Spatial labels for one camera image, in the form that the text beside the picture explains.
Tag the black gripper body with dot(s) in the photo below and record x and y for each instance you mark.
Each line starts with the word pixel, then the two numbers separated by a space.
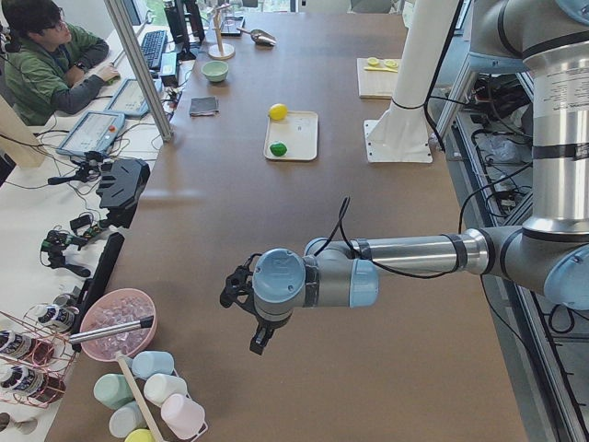
pixel 265 326

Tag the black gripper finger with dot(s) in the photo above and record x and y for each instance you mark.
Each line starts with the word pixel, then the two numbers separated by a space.
pixel 260 339

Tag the green lime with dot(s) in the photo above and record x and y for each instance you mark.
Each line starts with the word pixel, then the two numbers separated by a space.
pixel 278 149

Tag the yellow lemon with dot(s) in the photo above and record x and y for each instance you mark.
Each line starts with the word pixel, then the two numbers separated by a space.
pixel 278 112

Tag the beige rectangular tray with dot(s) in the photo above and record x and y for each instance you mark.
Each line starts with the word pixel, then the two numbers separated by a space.
pixel 298 131

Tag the metal tongs in bowl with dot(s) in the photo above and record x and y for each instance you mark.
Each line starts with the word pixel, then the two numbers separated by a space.
pixel 85 336

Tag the pink cup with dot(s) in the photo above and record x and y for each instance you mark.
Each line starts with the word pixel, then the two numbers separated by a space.
pixel 184 416

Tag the white cup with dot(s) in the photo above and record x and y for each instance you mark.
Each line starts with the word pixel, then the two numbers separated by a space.
pixel 159 387

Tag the light blue cup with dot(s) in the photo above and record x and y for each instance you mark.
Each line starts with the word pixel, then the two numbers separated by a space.
pixel 147 363
pixel 126 419

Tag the yellow cup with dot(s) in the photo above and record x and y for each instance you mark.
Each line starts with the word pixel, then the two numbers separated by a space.
pixel 140 435

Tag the green cup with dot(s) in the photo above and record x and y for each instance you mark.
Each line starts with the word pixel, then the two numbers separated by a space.
pixel 113 391

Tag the grey folded cloth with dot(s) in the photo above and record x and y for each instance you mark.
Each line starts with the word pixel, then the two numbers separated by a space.
pixel 205 106

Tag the teach pendant tablet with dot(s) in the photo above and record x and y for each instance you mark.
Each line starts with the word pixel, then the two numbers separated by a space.
pixel 129 100
pixel 96 131

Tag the bottle carrier with bottles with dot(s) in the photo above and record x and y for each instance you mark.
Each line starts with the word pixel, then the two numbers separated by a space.
pixel 35 362

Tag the light green bowl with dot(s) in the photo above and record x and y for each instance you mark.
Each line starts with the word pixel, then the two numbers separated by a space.
pixel 215 71

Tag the wooden mug tree stand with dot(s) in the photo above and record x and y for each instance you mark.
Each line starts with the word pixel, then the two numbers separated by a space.
pixel 220 51

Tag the bamboo cutting board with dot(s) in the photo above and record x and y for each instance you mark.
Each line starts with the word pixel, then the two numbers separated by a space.
pixel 375 85

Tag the metal scoop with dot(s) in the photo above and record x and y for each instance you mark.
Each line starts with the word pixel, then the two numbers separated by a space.
pixel 260 37

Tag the yellow plastic knife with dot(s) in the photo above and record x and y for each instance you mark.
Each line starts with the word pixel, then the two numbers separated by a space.
pixel 380 69

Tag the black keyboard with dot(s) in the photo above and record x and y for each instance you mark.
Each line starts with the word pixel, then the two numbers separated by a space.
pixel 153 46

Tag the seated person green jacket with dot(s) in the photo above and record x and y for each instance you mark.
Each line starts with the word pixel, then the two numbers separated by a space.
pixel 49 73

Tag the white wire dish rack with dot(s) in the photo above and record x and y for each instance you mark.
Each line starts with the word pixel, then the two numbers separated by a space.
pixel 137 387

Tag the black bracket stand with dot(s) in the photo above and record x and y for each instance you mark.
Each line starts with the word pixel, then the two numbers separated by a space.
pixel 122 182

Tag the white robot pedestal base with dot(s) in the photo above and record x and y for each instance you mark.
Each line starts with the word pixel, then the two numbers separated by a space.
pixel 401 135

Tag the aluminium frame post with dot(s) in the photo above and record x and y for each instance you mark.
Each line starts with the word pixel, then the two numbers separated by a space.
pixel 122 24

